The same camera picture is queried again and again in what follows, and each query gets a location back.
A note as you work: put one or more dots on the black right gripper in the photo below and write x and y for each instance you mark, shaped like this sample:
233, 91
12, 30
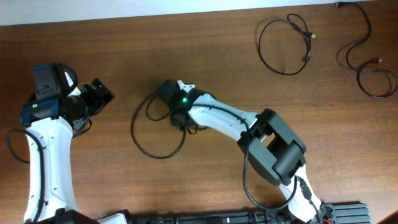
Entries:
176, 118

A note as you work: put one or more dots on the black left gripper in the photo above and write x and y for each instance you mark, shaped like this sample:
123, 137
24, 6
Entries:
100, 101

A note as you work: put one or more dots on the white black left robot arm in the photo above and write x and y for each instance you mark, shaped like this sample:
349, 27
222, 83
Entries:
58, 112

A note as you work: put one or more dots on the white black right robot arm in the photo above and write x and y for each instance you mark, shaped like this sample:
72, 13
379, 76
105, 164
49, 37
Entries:
269, 145

